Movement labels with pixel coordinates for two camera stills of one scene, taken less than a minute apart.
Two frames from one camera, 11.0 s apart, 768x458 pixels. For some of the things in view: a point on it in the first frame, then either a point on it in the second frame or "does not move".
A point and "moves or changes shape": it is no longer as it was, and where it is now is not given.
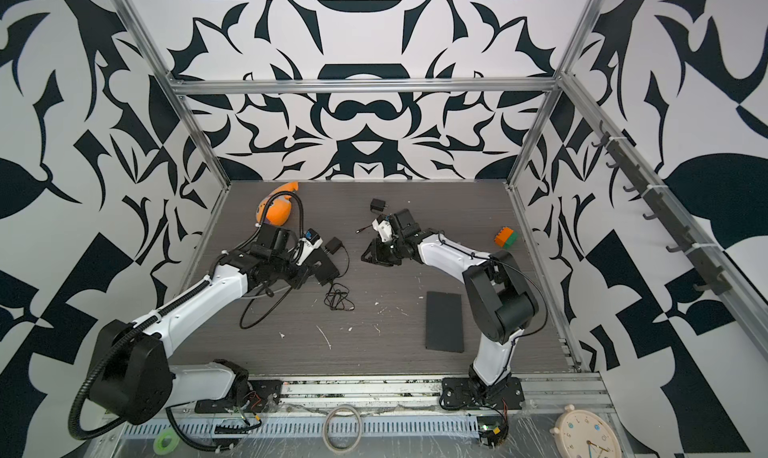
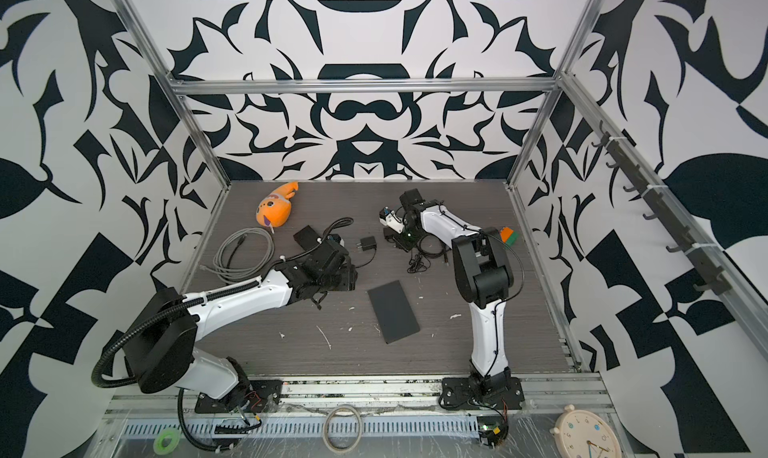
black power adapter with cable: x=336 y=298 moves or changes shape
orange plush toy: x=280 y=209 does not move
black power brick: x=322 y=267 moves or changes shape
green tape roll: x=166 y=442 does not move
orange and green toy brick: x=506 y=237 does not move
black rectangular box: x=444 y=321 to x=393 y=311
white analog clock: x=585 y=434 does not move
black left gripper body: x=285 y=268 to x=345 y=280
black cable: x=266 y=314 to x=239 y=242
